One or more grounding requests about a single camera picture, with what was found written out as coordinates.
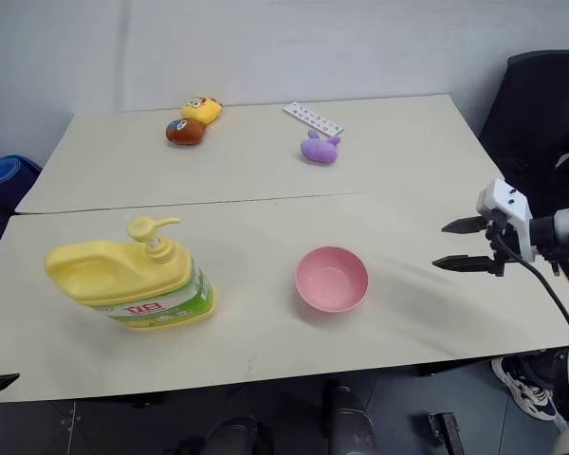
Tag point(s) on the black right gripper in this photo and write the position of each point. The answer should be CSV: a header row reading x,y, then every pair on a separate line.
x,y
497,263

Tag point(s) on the pink plastic bowl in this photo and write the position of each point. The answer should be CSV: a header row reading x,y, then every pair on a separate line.
x,y
331,282

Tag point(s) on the yellow detergent pump bottle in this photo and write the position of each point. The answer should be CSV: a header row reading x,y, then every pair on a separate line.
x,y
137,277

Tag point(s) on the black office chair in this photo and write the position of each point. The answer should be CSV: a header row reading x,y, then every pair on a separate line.
x,y
540,109

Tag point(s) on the white and black sneaker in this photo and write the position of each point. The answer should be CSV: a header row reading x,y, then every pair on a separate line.
x,y
526,386

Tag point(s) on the blue rolled mat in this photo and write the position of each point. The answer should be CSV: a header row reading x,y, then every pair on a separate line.
x,y
7,173

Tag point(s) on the purple plush toy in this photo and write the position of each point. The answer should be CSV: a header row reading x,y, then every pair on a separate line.
x,y
318,150

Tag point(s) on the dark rounded cylinder shape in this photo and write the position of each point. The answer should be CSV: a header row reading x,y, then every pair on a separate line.
x,y
348,417

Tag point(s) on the dark rounded low shape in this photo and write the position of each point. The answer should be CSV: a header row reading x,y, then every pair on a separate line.
x,y
234,438

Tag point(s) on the brown plush toy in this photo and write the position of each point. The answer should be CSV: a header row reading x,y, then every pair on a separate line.
x,y
184,132

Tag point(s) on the yellow plush toy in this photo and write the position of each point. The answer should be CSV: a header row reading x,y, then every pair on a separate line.
x,y
203,110

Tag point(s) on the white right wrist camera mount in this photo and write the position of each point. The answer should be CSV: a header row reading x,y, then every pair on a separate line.
x,y
502,196

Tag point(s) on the black metal bracket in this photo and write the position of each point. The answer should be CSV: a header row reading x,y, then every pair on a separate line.
x,y
448,433

